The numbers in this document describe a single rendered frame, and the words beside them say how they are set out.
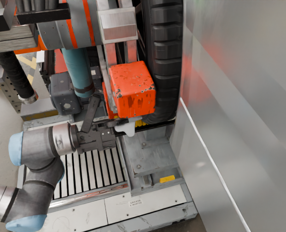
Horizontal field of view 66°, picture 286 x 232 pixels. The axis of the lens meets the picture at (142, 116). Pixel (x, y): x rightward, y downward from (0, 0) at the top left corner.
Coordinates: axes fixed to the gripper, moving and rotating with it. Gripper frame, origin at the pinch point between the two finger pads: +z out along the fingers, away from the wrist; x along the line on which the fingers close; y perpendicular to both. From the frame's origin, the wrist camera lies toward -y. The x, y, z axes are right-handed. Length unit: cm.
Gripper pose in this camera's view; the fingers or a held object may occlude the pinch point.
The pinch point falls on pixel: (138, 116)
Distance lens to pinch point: 67.4
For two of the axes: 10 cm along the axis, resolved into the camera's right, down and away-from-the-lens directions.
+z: 9.6, -2.0, 1.7
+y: 1.9, 9.8, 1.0
